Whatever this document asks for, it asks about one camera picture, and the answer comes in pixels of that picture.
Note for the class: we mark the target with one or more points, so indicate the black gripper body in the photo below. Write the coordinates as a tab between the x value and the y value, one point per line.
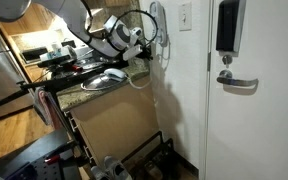
144	50

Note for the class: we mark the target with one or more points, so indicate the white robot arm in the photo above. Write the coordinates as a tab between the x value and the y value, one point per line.
74	16

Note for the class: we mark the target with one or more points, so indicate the black coffee maker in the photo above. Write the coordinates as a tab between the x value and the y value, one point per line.
117	63

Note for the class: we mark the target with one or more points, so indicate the white oval object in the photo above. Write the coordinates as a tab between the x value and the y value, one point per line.
114	73

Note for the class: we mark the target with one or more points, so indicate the granite topped kitchen counter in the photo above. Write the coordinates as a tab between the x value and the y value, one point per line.
117	120

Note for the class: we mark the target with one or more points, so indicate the silver key cylinder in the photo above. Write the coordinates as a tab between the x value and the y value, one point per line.
227	59

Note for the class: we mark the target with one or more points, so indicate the black electronic door lock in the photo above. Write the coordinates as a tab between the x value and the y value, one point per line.
228	25

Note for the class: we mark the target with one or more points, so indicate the white plastic container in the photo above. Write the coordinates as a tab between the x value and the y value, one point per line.
57	52

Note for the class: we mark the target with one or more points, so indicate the black flat pan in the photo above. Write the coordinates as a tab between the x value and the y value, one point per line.
55	60

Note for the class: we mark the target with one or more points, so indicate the black metal shoe rack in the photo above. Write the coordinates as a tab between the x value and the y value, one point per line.
160	146

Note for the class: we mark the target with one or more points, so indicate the pink and grey towel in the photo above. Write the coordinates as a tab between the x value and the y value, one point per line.
45	106

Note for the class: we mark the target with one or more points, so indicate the brown shoe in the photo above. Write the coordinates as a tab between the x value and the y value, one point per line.
152	170

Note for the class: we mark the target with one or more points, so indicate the grey sneaker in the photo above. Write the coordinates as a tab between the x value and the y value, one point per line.
117	168
99	173

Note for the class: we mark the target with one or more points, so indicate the white door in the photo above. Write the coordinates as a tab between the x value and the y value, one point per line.
267	100

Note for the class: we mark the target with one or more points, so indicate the stainless steel refrigerator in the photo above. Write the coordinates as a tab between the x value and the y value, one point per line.
0	73

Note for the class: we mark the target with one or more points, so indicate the black robot table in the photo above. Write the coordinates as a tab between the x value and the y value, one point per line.
34	153

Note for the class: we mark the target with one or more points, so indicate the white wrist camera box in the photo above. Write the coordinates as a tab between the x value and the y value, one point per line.
132	52

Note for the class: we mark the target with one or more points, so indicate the white wall telephone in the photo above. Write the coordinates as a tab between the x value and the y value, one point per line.
159	21

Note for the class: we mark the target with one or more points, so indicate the white light switch plate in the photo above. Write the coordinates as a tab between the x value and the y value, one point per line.
185	16

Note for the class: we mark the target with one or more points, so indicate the black camera stand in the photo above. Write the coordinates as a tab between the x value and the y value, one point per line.
44	84

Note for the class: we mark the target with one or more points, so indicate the wooden wall cabinet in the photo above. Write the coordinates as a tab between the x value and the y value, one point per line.
27	21

